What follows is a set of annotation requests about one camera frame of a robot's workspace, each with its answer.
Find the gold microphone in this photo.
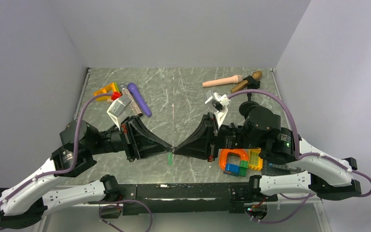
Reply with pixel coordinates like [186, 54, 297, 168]
[230, 71, 262, 93]

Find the orange curved track piece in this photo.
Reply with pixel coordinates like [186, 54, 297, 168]
[219, 149, 249, 171]

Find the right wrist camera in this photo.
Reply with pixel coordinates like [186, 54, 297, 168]
[205, 90, 230, 128]

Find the orange triangle toy block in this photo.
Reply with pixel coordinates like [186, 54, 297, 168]
[93, 82, 122, 102]

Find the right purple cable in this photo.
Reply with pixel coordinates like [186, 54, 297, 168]
[227, 89, 371, 198]

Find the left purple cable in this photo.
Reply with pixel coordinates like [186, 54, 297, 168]
[0, 93, 114, 232]

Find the black microphone stand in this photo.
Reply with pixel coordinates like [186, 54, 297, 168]
[240, 76, 260, 108]

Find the purple cable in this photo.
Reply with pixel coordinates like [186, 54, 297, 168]
[0, 93, 114, 232]
[227, 89, 371, 198]

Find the purple tube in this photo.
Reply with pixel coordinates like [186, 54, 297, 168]
[128, 82, 152, 117]

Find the glitter tube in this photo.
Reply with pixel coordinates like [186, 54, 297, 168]
[119, 84, 143, 116]

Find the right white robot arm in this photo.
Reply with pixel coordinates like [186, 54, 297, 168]
[173, 101, 362, 201]

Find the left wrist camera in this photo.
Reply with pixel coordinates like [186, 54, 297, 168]
[106, 92, 131, 129]

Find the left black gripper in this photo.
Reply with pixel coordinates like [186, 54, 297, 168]
[88, 115, 174, 161]

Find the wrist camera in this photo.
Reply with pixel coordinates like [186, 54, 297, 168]
[106, 92, 131, 129]
[205, 90, 230, 128]

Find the blue toy brick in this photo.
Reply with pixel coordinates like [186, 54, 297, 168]
[224, 163, 240, 176]

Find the green toy brick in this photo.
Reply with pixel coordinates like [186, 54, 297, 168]
[239, 160, 249, 177]

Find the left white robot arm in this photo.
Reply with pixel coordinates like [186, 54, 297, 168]
[0, 116, 172, 230]

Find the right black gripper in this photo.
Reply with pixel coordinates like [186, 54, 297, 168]
[174, 111, 264, 162]

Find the yellow toy brick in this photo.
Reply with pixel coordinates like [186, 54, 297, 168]
[248, 149, 263, 171]

